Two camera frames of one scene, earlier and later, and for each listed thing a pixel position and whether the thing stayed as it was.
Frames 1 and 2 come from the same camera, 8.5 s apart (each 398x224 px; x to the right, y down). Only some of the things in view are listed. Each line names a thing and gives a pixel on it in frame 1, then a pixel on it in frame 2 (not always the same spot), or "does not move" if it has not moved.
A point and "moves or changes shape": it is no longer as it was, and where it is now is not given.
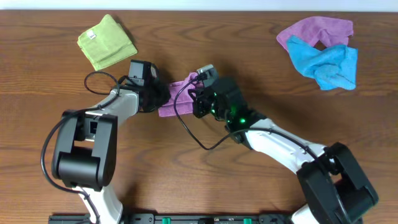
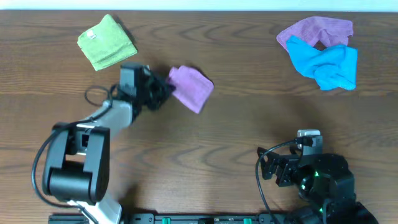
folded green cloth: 106,43 does not move
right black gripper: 198,94 -> 287,163
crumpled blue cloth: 333,67 does not move
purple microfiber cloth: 185,99 moves or changes shape
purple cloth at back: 331,32 does not move
